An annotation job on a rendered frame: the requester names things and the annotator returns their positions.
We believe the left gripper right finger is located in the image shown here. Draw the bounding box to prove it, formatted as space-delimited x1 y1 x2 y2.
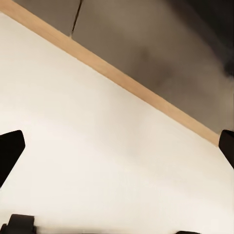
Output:
218 130 234 169

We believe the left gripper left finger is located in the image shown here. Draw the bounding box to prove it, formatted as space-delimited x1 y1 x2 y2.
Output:
0 130 25 188

